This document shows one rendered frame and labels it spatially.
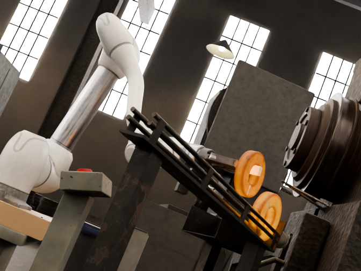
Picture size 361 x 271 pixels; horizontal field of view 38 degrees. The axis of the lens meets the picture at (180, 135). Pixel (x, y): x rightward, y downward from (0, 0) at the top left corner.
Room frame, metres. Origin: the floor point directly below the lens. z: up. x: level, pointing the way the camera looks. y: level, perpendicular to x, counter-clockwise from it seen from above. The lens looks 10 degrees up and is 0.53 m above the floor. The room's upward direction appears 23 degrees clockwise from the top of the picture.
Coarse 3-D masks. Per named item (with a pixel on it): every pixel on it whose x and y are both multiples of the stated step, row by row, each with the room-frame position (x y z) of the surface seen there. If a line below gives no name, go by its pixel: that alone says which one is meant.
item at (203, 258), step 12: (192, 216) 2.71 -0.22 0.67; (204, 216) 2.74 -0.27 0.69; (192, 228) 2.72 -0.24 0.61; (204, 228) 2.76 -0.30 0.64; (216, 228) 2.79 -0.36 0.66; (228, 228) 2.50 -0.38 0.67; (216, 240) 2.56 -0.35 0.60; (228, 240) 2.52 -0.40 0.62; (240, 240) 2.55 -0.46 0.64; (204, 252) 2.61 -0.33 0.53; (216, 252) 2.60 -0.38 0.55; (240, 252) 2.60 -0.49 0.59; (204, 264) 2.58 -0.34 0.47
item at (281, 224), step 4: (280, 220) 1.72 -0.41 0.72; (280, 224) 1.72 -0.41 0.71; (284, 224) 1.71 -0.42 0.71; (280, 228) 1.71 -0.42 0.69; (280, 232) 1.71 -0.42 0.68; (280, 236) 1.71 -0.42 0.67; (268, 240) 1.72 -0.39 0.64; (268, 244) 1.72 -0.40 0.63; (276, 244) 1.70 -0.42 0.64; (272, 252) 1.71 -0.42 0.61
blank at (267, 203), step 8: (264, 192) 1.64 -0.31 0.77; (256, 200) 1.62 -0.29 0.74; (264, 200) 1.61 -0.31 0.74; (272, 200) 1.64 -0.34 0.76; (280, 200) 1.68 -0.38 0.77; (256, 208) 1.61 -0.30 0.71; (264, 208) 1.61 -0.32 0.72; (272, 208) 1.66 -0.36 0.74; (280, 208) 1.70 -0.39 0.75; (264, 216) 1.63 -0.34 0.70; (272, 216) 1.69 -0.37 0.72; (248, 224) 1.63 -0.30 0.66; (272, 224) 1.69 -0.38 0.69; (256, 232) 1.62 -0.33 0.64; (272, 232) 1.70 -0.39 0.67; (264, 240) 1.68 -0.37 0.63
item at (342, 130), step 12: (336, 96) 2.08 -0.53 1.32; (348, 108) 1.96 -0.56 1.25; (336, 120) 1.93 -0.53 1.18; (348, 120) 1.93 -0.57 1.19; (336, 132) 1.92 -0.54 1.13; (348, 132) 1.92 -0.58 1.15; (336, 144) 1.92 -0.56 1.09; (324, 156) 1.93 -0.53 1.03; (336, 156) 1.93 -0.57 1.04; (324, 168) 1.96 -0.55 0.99; (312, 180) 1.99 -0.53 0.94; (324, 180) 1.98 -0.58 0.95; (312, 192) 2.06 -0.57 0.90
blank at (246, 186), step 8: (248, 152) 1.70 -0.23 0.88; (256, 152) 1.70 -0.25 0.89; (240, 160) 1.68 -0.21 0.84; (248, 160) 1.67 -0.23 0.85; (256, 160) 1.71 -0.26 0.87; (264, 160) 1.76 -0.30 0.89; (240, 168) 1.67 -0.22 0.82; (248, 168) 1.68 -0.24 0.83; (264, 168) 1.77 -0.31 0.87; (240, 176) 1.67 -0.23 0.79; (248, 176) 1.70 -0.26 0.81; (256, 176) 1.76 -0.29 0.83; (240, 184) 1.68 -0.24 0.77; (248, 184) 1.71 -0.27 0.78; (256, 184) 1.75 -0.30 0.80; (240, 192) 1.71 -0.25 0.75; (248, 192) 1.72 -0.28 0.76; (256, 192) 1.77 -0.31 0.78
